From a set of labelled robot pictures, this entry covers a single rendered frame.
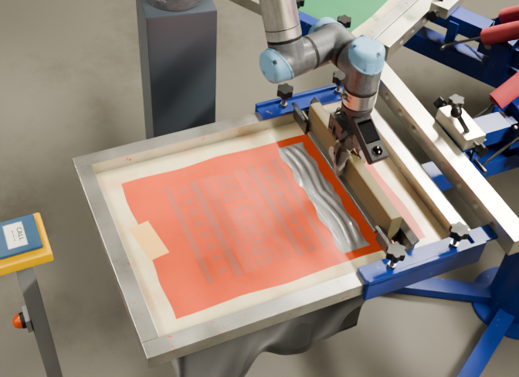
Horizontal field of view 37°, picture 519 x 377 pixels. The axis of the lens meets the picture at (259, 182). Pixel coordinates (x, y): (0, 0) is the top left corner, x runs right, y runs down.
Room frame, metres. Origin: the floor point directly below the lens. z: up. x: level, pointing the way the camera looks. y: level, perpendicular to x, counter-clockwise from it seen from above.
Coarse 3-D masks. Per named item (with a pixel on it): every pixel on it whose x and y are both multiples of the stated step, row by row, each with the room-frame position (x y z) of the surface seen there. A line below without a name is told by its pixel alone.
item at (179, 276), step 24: (336, 192) 1.26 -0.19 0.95; (360, 216) 1.19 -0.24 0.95; (408, 216) 1.20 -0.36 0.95; (168, 240) 1.07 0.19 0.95; (168, 264) 1.01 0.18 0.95; (192, 264) 1.01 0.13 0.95; (288, 264) 1.03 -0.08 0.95; (312, 264) 1.04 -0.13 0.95; (336, 264) 1.04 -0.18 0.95; (168, 288) 0.94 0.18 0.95; (192, 288) 0.95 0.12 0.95; (216, 288) 0.95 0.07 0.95; (240, 288) 0.96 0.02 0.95; (264, 288) 0.96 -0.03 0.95; (192, 312) 0.89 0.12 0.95
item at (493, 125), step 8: (496, 112) 1.51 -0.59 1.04; (480, 120) 1.47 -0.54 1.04; (488, 120) 1.47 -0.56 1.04; (496, 120) 1.48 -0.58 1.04; (504, 120) 1.48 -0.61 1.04; (480, 128) 1.44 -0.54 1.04; (488, 128) 1.44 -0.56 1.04; (496, 128) 1.44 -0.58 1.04; (504, 128) 1.45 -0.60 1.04; (488, 136) 1.43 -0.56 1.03; (496, 136) 1.44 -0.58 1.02; (504, 136) 1.45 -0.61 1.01; (456, 144) 1.38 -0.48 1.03; (488, 144) 1.43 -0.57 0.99
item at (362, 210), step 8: (312, 136) 1.41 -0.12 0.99; (320, 144) 1.38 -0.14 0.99; (320, 152) 1.36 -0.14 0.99; (328, 160) 1.33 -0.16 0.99; (336, 176) 1.28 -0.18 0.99; (344, 184) 1.25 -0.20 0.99; (352, 192) 1.23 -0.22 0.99; (352, 200) 1.21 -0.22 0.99; (360, 208) 1.18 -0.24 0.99; (368, 216) 1.16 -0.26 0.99; (368, 224) 1.14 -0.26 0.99; (376, 232) 1.12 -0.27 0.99
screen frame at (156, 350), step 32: (192, 128) 1.41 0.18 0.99; (224, 128) 1.42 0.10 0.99; (256, 128) 1.45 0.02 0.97; (384, 128) 1.47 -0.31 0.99; (96, 160) 1.27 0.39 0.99; (128, 160) 1.30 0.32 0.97; (416, 160) 1.36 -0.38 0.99; (96, 192) 1.17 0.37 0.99; (416, 192) 1.28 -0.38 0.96; (96, 224) 1.08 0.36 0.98; (448, 224) 1.17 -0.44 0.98; (128, 288) 0.91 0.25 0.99; (320, 288) 0.95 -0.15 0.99; (352, 288) 0.96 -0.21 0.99; (224, 320) 0.85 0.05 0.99; (256, 320) 0.86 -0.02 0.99; (160, 352) 0.77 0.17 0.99; (192, 352) 0.80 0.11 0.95
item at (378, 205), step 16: (320, 112) 1.43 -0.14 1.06; (320, 128) 1.40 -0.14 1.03; (352, 160) 1.27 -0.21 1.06; (352, 176) 1.25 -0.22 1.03; (368, 176) 1.22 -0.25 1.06; (368, 192) 1.18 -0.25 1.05; (384, 192) 1.18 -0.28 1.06; (368, 208) 1.17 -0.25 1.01; (384, 208) 1.13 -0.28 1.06; (384, 224) 1.11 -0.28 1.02; (400, 224) 1.11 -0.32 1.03
